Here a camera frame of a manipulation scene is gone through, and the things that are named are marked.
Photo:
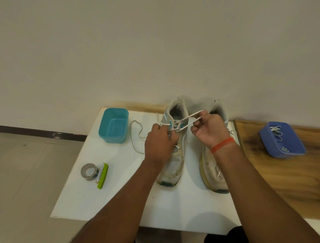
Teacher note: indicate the person's left hand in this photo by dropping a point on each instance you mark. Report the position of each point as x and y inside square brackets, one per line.
[160, 145]

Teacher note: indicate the person's right hand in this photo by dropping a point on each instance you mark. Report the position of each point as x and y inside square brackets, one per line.
[212, 130]

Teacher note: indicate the worn white sneaker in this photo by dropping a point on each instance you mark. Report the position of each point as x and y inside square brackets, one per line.
[212, 175]
[172, 170]

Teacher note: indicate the person's left forearm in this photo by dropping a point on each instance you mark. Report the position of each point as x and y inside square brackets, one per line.
[125, 205]

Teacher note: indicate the person's right forearm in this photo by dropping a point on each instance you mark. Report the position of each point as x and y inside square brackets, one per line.
[262, 200]

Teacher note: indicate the orange thread wristband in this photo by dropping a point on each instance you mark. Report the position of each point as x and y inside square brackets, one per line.
[222, 145]

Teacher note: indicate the teal plastic container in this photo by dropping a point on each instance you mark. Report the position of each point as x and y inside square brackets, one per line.
[112, 127]

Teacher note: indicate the green utility cutter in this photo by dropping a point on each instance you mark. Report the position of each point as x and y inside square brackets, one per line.
[103, 175]

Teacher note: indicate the grey tape roll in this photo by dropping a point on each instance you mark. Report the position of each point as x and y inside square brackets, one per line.
[88, 177]

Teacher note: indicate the blue plastic container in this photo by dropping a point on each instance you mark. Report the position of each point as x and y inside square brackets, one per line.
[290, 145]

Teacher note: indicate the black trousers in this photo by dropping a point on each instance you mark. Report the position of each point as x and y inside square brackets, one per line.
[225, 236]

